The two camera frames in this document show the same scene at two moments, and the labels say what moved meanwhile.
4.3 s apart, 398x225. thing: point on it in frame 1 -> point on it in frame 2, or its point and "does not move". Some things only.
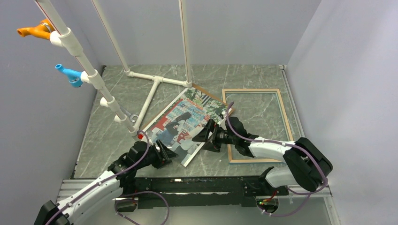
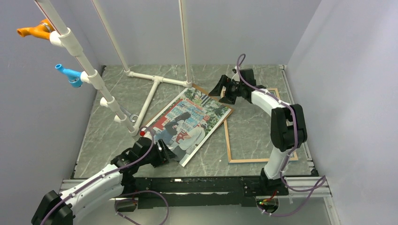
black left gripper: (164, 156) does not move
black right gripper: (212, 145) -> (223, 81)
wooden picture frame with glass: (262, 112) does not move
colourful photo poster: (182, 120) does not move
